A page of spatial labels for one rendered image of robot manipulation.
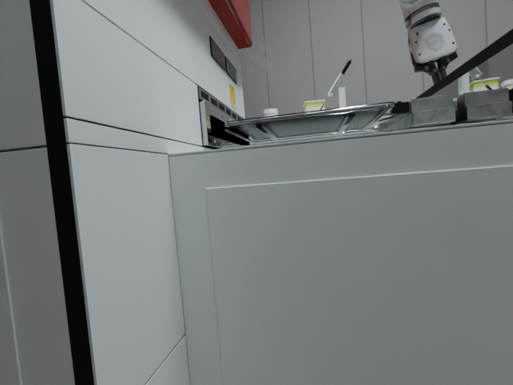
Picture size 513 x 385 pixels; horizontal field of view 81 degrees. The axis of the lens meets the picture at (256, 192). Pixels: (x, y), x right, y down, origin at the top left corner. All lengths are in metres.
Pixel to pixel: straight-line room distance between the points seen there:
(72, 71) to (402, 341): 0.54
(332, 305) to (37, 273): 0.38
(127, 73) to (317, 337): 0.46
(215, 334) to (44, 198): 0.33
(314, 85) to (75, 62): 2.42
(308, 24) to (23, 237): 2.68
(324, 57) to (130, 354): 2.57
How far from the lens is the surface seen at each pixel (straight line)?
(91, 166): 0.36
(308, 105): 1.18
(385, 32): 2.78
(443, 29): 1.01
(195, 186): 0.49
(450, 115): 0.75
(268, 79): 2.81
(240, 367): 0.56
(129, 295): 0.42
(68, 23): 0.39
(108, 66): 0.42
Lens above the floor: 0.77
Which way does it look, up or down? 3 degrees down
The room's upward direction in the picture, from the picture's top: 5 degrees counter-clockwise
